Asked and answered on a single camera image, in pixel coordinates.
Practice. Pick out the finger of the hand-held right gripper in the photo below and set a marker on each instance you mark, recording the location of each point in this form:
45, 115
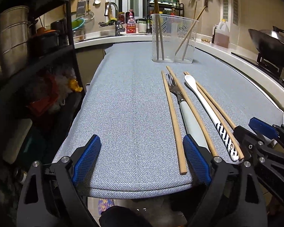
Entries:
269, 165
262, 127

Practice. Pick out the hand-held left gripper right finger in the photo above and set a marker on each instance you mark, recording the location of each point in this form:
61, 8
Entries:
196, 160

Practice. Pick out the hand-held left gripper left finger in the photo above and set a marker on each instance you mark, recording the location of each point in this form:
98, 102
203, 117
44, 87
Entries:
86, 160

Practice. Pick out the white striped ceramic spoon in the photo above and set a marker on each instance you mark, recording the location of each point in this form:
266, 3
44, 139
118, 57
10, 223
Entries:
190, 80

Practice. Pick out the clear plastic utensil holder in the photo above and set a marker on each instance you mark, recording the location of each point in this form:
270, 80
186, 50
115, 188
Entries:
172, 42

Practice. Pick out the colourful slipper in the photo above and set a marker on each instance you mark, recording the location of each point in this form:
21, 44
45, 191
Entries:
105, 205

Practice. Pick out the grey woven cloth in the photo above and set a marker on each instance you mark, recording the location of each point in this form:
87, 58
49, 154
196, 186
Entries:
123, 123

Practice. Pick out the person's black trouser leg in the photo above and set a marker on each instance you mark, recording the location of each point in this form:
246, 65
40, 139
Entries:
120, 217

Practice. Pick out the black gas stove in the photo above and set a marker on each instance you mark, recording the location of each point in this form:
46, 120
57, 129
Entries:
250, 60

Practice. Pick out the white cutting board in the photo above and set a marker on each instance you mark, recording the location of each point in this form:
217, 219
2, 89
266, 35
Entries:
16, 141

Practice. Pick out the yellow toy figure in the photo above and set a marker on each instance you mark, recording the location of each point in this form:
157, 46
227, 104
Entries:
75, 85

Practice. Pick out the red plastic bag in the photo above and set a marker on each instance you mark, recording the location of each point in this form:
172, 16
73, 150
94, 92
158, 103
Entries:
43, 97

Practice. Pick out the black wok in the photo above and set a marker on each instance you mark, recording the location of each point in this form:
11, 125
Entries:
269, 45

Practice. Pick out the cooking oil jug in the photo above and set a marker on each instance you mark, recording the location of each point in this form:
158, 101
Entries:
221, 36

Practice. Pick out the small brown food pieces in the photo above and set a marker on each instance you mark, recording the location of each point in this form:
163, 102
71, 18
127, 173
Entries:
205, 40

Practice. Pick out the steel sink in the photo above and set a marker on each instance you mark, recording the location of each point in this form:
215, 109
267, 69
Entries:
104, 37

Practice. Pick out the steel rectangular container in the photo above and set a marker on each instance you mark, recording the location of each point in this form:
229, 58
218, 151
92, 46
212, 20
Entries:
78, 35

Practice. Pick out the black pot with orange rim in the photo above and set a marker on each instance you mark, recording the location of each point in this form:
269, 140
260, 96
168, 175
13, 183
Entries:
43, 42

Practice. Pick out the black round container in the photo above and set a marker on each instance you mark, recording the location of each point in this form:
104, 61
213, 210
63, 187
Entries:
58, 32

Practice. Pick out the black metal shelf rack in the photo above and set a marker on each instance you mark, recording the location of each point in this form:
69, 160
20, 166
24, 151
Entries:
71, 28

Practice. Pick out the chrome kitchen faucet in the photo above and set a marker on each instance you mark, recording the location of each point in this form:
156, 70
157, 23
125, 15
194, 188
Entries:
119, 28

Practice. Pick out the green plastic basin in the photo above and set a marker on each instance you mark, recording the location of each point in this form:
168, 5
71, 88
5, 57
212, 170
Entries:
78, 23

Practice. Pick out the steel stockpot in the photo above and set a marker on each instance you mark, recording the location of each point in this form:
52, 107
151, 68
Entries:
9, 42

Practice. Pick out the red soap pouch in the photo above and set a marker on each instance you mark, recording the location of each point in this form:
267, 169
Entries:
130, 24

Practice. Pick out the white jar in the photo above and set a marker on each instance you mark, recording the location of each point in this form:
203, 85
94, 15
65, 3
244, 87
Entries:
142, 27

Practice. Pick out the metal mesh strainer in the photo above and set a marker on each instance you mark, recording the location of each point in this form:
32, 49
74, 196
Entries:
90, 15

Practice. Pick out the row of sauce bottles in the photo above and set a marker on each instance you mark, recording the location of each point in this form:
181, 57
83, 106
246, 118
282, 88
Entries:
172, 11

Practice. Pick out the red jar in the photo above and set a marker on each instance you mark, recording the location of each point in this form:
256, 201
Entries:
122, 17

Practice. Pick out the metal grater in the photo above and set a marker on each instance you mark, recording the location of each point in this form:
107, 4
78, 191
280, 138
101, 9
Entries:
80, 7

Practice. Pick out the row of spice jars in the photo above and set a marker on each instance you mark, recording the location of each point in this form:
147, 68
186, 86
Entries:
166, 1

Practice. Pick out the black spice rack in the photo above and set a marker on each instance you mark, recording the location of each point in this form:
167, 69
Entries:
148, 7

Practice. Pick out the wall vent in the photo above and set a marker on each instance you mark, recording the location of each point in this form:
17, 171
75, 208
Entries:
235, 10
225, 7

